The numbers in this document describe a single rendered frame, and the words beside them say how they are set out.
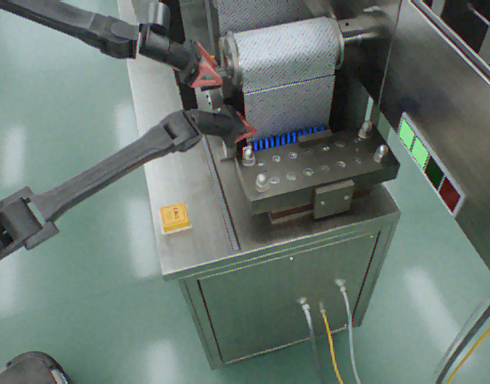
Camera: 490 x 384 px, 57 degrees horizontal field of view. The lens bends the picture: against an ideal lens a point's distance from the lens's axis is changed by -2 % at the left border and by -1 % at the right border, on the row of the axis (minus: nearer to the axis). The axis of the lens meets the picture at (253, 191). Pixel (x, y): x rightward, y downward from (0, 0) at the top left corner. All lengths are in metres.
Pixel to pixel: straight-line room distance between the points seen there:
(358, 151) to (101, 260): 1.52
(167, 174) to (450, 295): 1.42
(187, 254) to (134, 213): 1.30
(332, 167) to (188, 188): 0.42
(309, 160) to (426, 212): 1.36
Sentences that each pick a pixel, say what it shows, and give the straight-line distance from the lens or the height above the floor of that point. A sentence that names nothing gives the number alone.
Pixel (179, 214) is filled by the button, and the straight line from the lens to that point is 1.24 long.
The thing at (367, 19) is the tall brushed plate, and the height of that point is 1.32.
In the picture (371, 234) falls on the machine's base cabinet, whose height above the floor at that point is 0.82.
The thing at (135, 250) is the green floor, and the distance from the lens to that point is 2.34.
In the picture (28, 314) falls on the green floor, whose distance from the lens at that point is 2.36.
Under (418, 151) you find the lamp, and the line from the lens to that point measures 1.04.
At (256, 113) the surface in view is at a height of 1.13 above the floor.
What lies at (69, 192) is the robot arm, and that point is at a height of 1.22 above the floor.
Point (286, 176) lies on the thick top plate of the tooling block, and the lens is 1.15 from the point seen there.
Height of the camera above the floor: 1.90
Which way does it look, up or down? 51 degrees down
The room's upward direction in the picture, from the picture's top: 4 degrees counter-clockwise
